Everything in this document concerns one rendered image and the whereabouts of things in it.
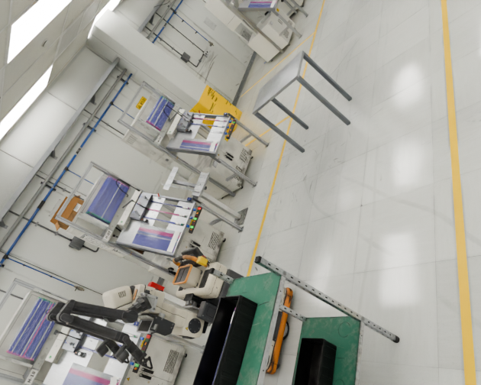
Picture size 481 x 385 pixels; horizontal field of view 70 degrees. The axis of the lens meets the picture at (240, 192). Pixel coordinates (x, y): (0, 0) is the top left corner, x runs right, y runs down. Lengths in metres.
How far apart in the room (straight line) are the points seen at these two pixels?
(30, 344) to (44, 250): 1.88
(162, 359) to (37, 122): 3.90
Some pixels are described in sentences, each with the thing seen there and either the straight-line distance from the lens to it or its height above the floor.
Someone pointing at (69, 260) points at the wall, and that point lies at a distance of 5.53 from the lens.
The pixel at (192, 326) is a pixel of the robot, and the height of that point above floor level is 0.75.
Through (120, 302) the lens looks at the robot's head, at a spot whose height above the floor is 1.30.
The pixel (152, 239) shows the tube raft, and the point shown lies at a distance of 3.99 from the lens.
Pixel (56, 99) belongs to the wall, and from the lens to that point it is 6.35.
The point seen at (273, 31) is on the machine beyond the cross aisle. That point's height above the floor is 0.43.
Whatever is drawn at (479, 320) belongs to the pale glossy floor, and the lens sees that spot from 2.23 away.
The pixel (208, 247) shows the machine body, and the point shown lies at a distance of 4.42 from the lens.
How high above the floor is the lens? 1.94
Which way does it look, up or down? 23 degrees down
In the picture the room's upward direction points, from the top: 57 degrees counter-clockwise
